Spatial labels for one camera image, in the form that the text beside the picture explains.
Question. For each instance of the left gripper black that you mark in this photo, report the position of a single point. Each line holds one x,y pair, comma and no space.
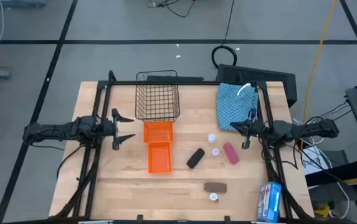
115,129

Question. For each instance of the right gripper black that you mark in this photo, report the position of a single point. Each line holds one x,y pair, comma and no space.
259,129

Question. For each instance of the blue patterned cloth bag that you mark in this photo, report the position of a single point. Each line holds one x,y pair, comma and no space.
232,105

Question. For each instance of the pink bandage roll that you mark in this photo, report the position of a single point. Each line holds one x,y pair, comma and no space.
230,153

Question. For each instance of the small clear pill bottle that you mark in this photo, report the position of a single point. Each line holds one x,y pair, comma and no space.
211,137
215,152

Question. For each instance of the orange plastic basket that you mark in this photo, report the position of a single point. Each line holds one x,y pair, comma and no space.
158,132
159,157

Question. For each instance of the black bandage roll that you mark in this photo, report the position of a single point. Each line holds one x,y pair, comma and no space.
195,158

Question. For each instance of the brown bandage roll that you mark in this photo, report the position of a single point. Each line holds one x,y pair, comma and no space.
215,187

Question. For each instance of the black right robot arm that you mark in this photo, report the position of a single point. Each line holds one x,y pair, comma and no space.
302,129

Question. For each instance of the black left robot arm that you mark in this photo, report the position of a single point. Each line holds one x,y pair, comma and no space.
56,129

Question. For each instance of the black computer case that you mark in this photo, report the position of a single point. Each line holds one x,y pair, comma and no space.
271,77

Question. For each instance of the white bottle cap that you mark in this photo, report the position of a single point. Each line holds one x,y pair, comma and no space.
213,196

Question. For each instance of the white paper sheet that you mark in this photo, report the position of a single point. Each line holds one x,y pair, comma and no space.
312,161

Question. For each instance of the blue first aid box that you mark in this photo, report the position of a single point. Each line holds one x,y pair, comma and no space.
268,202

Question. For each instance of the black metal beam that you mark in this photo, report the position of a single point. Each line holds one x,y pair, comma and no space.
337,172

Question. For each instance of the yellow power plug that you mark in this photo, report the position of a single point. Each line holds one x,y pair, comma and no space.
323,212

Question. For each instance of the black metal rig frame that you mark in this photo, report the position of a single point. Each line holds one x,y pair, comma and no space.
209,83

